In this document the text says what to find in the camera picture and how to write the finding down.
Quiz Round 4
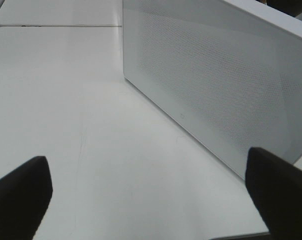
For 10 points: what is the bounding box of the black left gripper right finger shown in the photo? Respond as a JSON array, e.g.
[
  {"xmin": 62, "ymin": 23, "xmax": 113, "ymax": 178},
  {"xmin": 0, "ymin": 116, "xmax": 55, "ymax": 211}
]
[{"xmin": 245, "ymin": 147, "xmax": 302, "ymax": 240}]

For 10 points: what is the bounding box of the white microwave oven body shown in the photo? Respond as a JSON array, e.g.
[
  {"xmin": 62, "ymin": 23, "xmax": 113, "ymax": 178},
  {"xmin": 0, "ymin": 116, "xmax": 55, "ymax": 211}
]
[{"xmin": 224, "ymin": 0, "xmax": 302, "ymax": 39}]

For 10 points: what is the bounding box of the white microwave door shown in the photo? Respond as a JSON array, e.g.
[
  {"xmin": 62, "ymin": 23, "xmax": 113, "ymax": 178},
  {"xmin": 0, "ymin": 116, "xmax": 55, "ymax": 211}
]
[{"xmin": 122, "ymin": 0, "xmax": 302, "ymax": 177}]

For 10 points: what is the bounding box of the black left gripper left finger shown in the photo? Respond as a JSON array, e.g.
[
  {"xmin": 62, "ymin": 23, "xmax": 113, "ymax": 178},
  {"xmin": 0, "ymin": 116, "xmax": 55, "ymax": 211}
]
[{"xmin": 0, "ymin": 156, "xmax": 53, "ymax": 240}]

